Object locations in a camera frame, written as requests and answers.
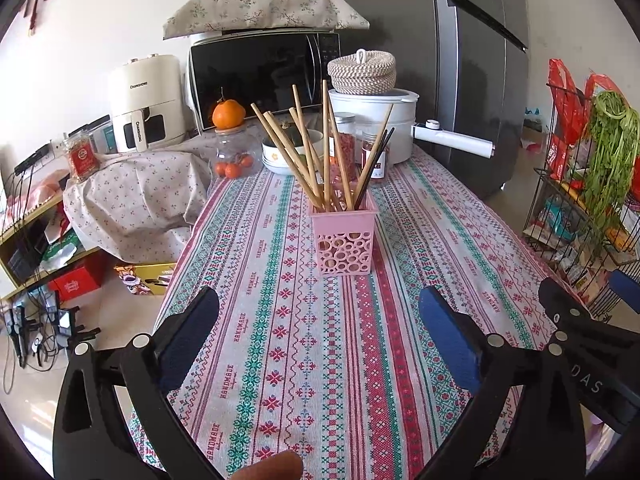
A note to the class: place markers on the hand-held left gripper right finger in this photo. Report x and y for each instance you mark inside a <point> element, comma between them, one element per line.
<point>445,330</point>

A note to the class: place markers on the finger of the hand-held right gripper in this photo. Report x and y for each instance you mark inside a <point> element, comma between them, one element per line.
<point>627,287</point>
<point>565,305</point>

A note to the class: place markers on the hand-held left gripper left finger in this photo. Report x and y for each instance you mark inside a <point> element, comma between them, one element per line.
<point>192,330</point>

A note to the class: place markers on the pink plastic utensil holder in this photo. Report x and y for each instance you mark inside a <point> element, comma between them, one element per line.
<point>342,245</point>

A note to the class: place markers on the black chopstick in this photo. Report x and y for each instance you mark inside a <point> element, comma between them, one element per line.
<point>372,165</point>
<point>380,160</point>

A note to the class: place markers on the bunch of bamboo chopsticks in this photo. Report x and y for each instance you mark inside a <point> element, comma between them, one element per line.
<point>325,160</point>

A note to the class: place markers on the person's right forearm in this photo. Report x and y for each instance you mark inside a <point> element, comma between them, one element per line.
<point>600,445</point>

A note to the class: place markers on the person's left hand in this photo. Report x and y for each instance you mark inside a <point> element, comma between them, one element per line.
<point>272,467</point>

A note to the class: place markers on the yellow patterned box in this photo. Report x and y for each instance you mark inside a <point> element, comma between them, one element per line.
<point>150,275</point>

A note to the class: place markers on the teal snack packet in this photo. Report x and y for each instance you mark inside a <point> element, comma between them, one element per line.
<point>557,217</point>

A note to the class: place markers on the red green patterned tablecloth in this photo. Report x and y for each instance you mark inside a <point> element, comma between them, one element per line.
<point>300,335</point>

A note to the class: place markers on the red box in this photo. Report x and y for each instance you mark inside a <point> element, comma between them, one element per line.
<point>75,282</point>

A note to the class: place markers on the bunch of leafy greens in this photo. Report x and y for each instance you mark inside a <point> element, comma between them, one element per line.
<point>612,160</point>

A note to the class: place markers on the black device stand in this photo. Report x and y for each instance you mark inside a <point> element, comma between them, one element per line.
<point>62,317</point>

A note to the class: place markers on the white floral cloth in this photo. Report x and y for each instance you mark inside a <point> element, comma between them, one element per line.
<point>140,210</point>

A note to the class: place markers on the small cardboard box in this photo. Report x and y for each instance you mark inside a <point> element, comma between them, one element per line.
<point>532,135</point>

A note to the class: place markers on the clear glass jar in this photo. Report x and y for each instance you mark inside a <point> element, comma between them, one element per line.
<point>232,160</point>

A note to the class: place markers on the white bowl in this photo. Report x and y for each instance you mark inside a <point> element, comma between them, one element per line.
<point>272,157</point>

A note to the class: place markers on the wooden shelf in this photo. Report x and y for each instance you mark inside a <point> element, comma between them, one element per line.
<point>30,220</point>

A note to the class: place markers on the short labelled spice jar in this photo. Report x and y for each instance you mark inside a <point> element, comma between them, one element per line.
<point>367,145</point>

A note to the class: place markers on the red plastic bag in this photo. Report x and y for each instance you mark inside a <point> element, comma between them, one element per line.
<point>565,95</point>

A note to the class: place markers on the tall red spice jar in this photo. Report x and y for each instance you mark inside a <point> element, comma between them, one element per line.
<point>345,150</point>

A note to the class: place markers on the red label clear jar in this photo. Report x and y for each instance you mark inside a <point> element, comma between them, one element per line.
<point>80,157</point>

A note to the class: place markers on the small green pumpkin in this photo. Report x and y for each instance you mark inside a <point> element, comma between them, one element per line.
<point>299,146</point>

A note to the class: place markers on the grey refrigerator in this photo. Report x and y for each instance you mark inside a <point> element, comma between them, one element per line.
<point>475,110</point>

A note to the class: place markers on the orange fruit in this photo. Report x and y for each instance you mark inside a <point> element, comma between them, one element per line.
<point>229,115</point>

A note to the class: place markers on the black power strip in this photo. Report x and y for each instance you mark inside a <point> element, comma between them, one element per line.
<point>27,162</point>

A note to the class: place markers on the cream air fryer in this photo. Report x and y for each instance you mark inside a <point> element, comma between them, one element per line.
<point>145,90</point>

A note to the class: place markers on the black white microwave oven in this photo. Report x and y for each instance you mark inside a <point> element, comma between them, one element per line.
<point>250,75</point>

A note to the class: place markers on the woven lidded basket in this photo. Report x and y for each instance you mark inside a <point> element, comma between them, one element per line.
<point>362,75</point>

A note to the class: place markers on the floral microwave cover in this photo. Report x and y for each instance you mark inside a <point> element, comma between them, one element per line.
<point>260,10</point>

